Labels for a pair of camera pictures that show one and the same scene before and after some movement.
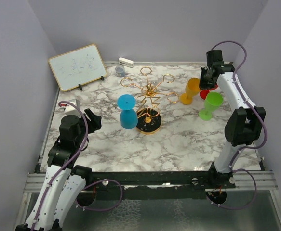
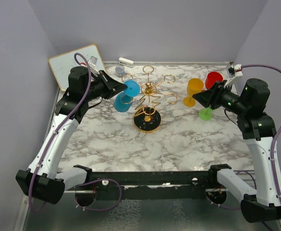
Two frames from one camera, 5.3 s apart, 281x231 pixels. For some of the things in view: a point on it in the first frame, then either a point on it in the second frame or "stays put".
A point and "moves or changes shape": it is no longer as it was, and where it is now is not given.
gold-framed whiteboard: (77, 67) stays put
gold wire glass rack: (149, 115) stays put
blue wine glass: (128, 117) to (123, 100)
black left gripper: (94, 123) to (116, 86)
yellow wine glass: (192, 89) moves or changes shape
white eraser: (125, 62) stays put
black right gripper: (203, 84) to (207, 97)
